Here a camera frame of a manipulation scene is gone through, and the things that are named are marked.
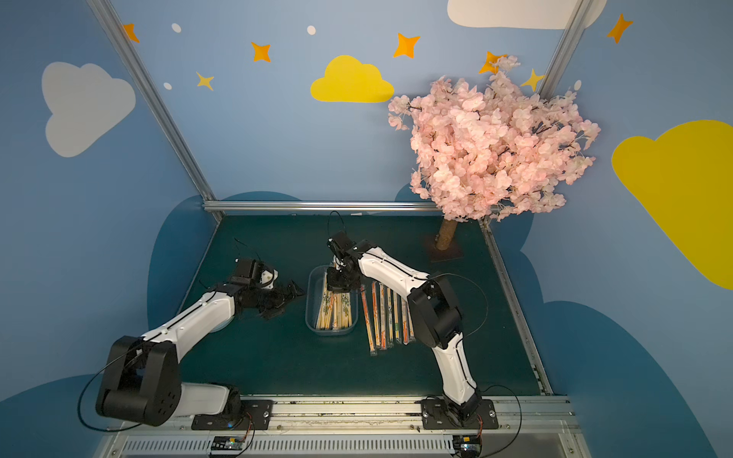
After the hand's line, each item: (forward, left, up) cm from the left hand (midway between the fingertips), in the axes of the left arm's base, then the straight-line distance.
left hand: (296, 296), depth 88 cm
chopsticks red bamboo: (-2, -32, -8) cm, 33 cm away
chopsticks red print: (-2, -25, -8) cm, 27 cm away
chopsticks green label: (-2, -30, -8) cm, 31 cm away
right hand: (+4, -12, 0) cm, 12 cm away
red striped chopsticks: (-9, -24, -8) cm, 26 cm away
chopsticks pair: (-4, -35, -8) cm, 36 cm away
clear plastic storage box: (+4, -4, -7) cm, 9 cm away
